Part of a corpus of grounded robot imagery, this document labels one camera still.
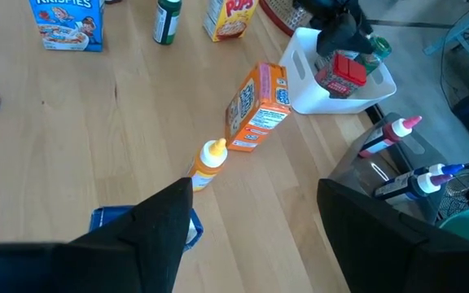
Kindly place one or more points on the yellow food colouring bottle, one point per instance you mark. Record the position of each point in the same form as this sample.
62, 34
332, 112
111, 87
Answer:
208, 164

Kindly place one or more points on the blue-capped food colouring bottle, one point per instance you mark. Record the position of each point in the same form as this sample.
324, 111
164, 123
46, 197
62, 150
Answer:
442, 169

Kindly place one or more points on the orange Mini Wheats box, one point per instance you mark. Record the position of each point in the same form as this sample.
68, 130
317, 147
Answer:
257, 110

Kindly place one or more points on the purple-capped food colouring bottle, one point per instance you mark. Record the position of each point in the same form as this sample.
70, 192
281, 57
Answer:
409, 187

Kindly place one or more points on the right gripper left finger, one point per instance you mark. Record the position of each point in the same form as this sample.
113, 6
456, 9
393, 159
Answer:
145, 244

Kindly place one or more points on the green-lid spice jar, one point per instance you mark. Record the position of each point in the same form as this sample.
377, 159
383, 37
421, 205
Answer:
379, 51

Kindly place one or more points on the red metal box grater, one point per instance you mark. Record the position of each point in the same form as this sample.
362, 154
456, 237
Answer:
287, 16

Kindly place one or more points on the red-lid spice jar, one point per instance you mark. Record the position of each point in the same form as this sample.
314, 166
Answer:
340, 77

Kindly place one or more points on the white plastic bin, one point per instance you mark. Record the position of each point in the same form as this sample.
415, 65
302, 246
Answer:
308, 97

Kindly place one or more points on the green-capped food colouring bottle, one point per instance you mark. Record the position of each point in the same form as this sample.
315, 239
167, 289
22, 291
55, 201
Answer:
166, 22

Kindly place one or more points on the pink-capped food colouring bottle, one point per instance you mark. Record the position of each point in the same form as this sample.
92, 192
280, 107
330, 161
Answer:
385, 136

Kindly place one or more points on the blue Rice Krispies box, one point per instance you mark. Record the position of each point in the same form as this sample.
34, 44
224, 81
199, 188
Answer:
69, 24

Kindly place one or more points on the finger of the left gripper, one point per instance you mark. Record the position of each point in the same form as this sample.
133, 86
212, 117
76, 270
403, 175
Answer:
340, 36
365, 42

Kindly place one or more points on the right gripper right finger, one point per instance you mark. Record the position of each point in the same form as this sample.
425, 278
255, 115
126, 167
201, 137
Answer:
389, 256

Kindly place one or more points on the grey translucent plastic bin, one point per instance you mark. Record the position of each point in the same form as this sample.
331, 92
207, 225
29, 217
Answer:
352, 171

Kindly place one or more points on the black floor fan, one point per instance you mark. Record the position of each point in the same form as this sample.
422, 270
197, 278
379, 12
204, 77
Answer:
468, 189

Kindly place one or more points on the yellow Corn Pops box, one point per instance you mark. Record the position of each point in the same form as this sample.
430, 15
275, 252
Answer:
230, 20

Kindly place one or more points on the blue Frosted Flakes box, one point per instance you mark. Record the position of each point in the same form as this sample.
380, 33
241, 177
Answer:
104, 217

